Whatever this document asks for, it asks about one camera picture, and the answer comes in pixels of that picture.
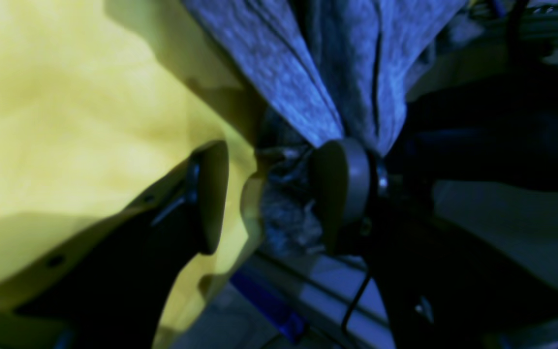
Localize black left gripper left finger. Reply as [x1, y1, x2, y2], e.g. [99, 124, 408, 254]
[0, 141, 230, 349]

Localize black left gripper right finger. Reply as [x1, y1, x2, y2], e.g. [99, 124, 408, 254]
[310, 139, 558, 349]

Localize grey long-sleeve T-shirt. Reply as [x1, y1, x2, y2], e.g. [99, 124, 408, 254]
[184, 0, 483, 256]

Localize yellow table cloth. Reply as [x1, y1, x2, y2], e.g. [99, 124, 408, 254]
[0, 0, 266, 349]

